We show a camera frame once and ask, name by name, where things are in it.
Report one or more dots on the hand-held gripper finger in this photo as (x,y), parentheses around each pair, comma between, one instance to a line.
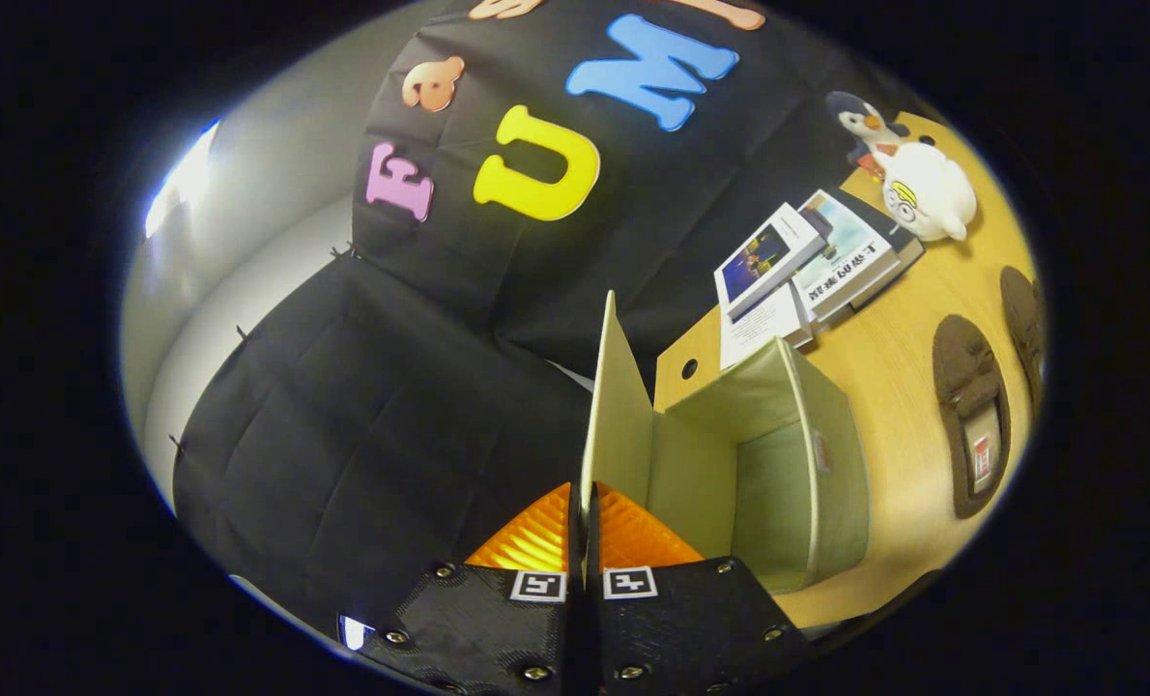
(575,585)
(595,585)

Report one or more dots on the green fabric storage box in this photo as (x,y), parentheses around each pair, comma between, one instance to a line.
(826,464)

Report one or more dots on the brown fuzzy slipper shoe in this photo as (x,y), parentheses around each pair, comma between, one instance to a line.
(962,372)
(1020,309)

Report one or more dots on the black backdrop cloth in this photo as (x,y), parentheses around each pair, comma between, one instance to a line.
(391,435)

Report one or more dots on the thin white booklet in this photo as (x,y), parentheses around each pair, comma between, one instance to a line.
(759,329)

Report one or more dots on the small book with blue cover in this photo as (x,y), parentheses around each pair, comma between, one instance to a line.
(763,256)

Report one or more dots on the thick white cover book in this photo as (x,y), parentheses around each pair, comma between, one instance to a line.
(846,261)

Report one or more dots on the black hardcover book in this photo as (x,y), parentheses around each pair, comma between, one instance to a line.
(908,249)

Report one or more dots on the white seal plush toy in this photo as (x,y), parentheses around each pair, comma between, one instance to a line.
(937,188)

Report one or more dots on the penguin plush toy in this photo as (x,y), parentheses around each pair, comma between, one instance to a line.
(860,121)

